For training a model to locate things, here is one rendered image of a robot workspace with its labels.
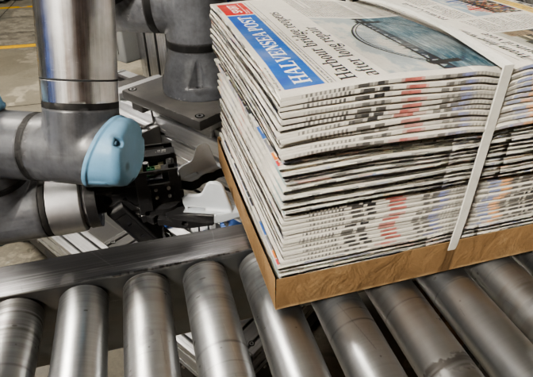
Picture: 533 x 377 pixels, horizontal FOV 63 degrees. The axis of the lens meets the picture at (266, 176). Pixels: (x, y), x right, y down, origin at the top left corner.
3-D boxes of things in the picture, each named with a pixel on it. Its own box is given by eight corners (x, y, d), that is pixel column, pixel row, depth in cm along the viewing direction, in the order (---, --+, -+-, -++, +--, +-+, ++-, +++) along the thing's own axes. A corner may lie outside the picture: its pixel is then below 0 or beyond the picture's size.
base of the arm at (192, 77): (147, 88, 86) (139, 37, 81) (203, 68, 96) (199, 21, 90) (200, 109, 78) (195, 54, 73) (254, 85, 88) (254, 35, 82)
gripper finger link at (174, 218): (210, 222, 54) (143, 214, 55) (211, 232, 55) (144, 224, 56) (220, 200, 58) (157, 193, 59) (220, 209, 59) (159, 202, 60)
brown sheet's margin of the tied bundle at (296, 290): (317, 148, 69) (319, 123, 66) (420, 278, 45) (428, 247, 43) (217, 162, 65) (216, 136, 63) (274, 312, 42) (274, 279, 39)
